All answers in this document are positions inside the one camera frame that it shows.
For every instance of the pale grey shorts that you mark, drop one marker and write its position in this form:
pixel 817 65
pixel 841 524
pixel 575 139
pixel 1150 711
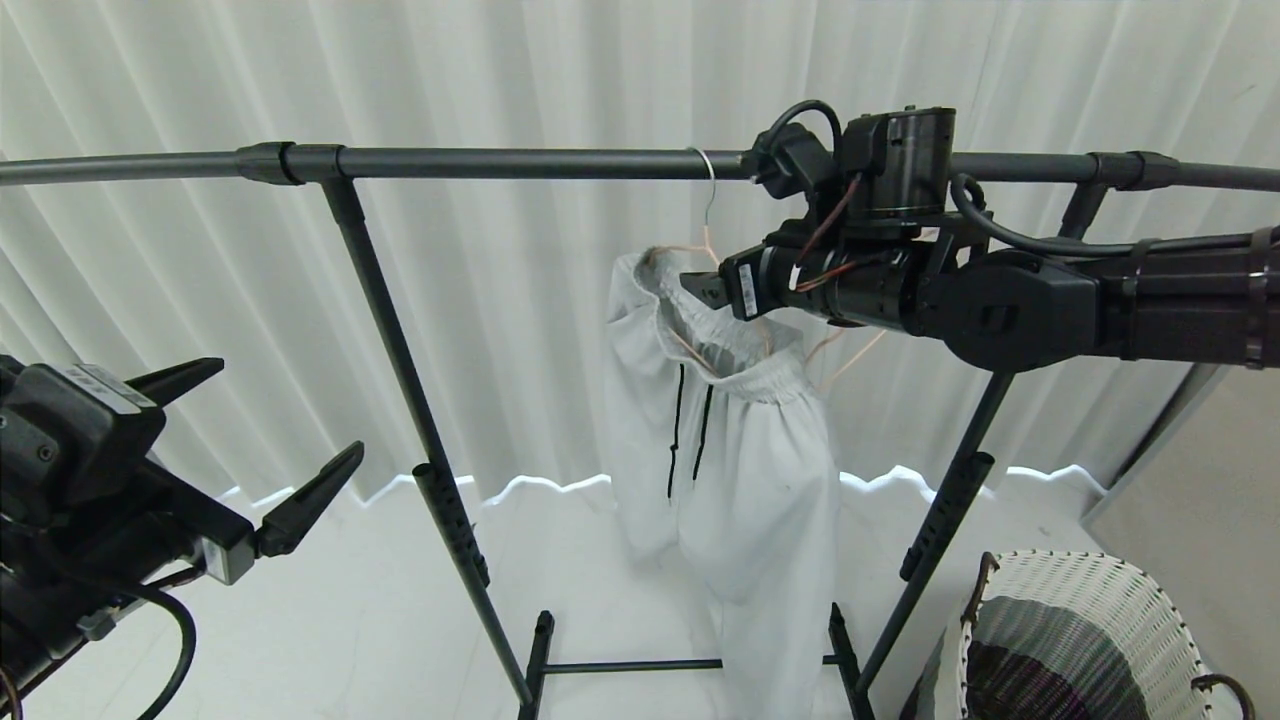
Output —
pixel 750 500

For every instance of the white laundry basket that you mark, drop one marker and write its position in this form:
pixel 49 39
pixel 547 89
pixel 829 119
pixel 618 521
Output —
pixel 1100 600

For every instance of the white curtain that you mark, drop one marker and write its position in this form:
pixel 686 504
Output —
pixel 200 300

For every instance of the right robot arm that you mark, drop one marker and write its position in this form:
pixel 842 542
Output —
pixel 1150 300

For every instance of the black clothes rack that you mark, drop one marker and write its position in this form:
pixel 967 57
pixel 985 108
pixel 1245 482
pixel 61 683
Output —
pixel 500 162

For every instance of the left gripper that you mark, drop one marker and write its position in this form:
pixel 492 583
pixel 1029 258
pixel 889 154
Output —
pixel 170 520

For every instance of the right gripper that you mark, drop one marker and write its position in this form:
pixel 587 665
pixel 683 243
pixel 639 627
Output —
pixel 850 290

